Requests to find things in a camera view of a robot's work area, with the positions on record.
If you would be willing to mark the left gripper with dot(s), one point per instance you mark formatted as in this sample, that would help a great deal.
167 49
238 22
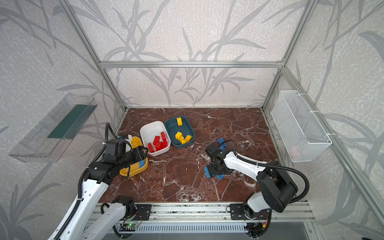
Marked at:
139 154

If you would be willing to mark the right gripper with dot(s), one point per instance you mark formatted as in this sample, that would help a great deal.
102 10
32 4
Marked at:
214 169

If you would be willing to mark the yellow plastic bin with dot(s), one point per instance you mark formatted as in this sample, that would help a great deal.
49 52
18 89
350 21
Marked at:
137 167

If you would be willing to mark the red lego brick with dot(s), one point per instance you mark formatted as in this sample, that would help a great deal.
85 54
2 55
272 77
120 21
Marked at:
151 148
156 140
161 145
163 136

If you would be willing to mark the small yellow lego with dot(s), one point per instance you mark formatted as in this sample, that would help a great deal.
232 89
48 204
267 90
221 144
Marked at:
187 138

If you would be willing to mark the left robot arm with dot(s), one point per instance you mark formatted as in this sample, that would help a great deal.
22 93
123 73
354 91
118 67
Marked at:
116 154

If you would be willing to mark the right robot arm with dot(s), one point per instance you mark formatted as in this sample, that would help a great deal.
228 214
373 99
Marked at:
279 185

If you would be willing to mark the white plastic bin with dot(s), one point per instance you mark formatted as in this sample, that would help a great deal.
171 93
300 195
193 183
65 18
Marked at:
148 133

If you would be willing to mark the teal plastic bin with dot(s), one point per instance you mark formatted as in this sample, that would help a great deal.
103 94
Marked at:
186 129

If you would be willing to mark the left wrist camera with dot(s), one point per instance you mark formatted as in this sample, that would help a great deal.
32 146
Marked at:
126 137

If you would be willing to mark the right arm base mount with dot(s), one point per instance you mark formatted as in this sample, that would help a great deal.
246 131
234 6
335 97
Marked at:
240 212

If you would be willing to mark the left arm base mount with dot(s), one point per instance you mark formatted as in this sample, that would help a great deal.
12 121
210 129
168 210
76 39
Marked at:
140 213

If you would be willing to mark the aluminium front rail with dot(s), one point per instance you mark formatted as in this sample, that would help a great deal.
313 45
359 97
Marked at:
217 212

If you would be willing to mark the white wire wall basket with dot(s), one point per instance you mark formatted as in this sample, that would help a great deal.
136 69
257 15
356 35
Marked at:
302 133

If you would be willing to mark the clear plastic wall shelf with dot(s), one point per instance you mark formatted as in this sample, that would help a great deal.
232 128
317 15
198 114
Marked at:
49 139

